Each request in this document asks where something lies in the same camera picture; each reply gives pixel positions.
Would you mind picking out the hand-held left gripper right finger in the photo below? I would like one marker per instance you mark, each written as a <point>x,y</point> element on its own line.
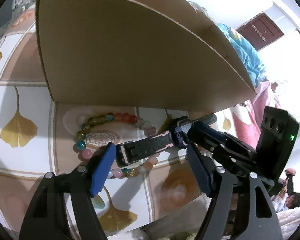
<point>200,173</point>

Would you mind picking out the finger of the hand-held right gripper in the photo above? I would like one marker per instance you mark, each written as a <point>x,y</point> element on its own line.
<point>236,160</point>
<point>207,133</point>

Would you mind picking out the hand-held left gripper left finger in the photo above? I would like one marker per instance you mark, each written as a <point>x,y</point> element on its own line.
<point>102,170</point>

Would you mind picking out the black and pink wristwatch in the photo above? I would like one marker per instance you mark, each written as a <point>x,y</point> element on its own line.
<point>145,148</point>

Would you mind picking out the brown cardboard box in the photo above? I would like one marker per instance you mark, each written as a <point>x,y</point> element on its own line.
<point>115,55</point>

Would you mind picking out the pink floral fleece blanket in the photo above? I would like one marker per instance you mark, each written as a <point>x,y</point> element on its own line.
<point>247,127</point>

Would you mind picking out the white fluffy rug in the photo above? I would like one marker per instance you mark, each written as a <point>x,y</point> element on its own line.
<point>180,217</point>

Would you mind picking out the light pink quilt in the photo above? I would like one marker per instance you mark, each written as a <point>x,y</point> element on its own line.
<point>265,95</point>

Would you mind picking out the teal blanket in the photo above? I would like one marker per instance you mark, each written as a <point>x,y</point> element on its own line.
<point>245,52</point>

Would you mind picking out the dark red door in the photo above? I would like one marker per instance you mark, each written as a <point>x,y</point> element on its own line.
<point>260,30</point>

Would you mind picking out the grey cloth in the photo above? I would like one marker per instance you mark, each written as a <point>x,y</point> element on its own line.
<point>196,7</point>

